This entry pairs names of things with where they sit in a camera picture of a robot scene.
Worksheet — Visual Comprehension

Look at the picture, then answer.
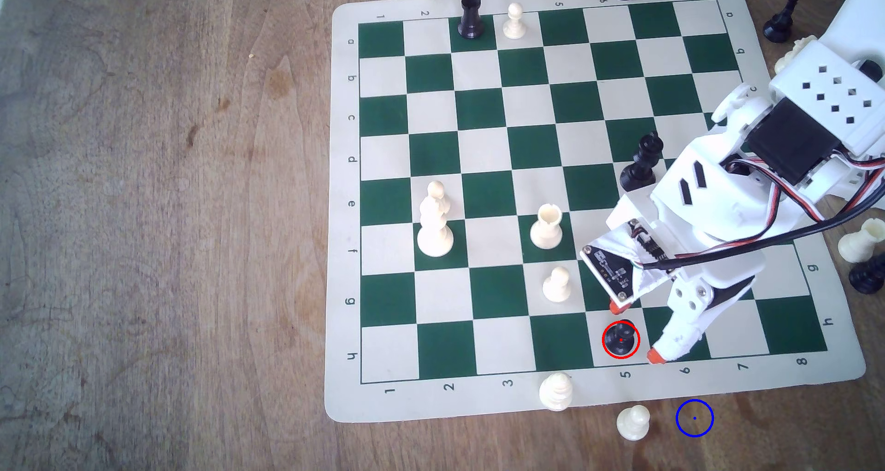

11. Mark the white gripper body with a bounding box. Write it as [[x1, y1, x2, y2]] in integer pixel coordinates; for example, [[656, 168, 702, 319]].
[[607, 131, 789, 285]]

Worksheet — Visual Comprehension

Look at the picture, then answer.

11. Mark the black camera circuit board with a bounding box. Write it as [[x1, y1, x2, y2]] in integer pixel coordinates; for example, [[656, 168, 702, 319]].
[[579, 221, 670, 303]]

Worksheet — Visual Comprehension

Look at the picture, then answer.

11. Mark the white pawn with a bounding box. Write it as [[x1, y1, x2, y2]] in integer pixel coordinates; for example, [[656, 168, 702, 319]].
[[542, 266, 572, 303], [502, 3, 527, 41], [617, 405, 651, 442]]

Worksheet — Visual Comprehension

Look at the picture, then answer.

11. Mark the black rook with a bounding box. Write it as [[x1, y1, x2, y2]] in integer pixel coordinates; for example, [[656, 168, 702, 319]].
[[458, 0, 485, 41]]

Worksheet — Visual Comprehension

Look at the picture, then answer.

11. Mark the white rook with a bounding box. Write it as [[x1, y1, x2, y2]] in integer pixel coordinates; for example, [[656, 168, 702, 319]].
[[530, 203, 564, 251], [838, 218, 885, 264]]

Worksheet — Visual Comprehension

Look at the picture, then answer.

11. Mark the green and cream chess mat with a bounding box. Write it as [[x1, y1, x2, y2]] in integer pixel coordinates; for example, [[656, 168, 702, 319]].
[[324, 0, 867, 425]]

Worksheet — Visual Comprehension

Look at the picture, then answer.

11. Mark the black pawn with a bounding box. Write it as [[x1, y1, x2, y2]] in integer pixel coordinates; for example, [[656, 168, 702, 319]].
[[604, 320, 638, 356]]

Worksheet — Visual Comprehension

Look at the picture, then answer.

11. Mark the white knight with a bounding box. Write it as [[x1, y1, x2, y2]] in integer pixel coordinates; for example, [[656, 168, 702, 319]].
[[774, 35, 818, 75]]

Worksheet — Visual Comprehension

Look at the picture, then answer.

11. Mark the white ribbed chess piece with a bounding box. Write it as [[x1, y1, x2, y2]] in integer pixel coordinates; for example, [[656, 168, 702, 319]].
[[538, 372, 574, 412]]

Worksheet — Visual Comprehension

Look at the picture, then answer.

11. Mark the black king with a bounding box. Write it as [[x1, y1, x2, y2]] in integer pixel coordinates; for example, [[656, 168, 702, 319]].
[[619, 131, 665, 193]]

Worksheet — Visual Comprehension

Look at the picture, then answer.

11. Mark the black and red cable bundle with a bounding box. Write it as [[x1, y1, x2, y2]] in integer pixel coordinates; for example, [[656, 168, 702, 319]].
[[625, 149, 885, 273]]

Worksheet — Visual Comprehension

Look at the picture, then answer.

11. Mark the black bishop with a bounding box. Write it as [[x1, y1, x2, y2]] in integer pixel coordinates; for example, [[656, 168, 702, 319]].
[[763, 0, 801, 44]]

